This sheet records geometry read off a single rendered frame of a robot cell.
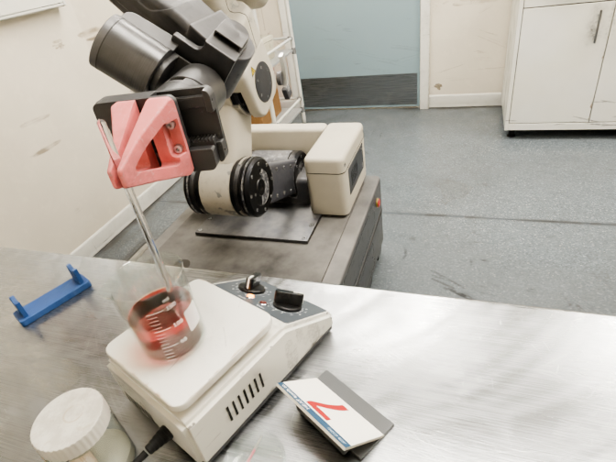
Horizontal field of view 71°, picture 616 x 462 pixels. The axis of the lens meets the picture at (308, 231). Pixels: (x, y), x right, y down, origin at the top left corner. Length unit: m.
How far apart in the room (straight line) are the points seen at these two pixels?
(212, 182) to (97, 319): 0.63
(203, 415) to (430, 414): 0.21
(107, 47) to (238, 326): 0.29
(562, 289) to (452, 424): 1.35
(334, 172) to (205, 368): 0.99
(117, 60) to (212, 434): 0.35
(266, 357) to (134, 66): 0.30
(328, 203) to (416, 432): 1.02
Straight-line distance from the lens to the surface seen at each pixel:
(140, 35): 0.48
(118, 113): 0.38
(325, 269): 1.21
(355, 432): 0.41
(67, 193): 2.24
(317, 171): 1.33
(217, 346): 0.41
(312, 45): 3.37
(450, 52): 3.23
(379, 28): 3.23
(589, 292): 1.77
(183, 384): 0.40
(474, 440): 0.44
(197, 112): 0.39
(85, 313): 0.68
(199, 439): 0.41
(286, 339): 0.44
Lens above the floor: 1.13
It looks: 34 degrees down
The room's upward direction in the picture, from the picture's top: 10 degrees counter-clockwise
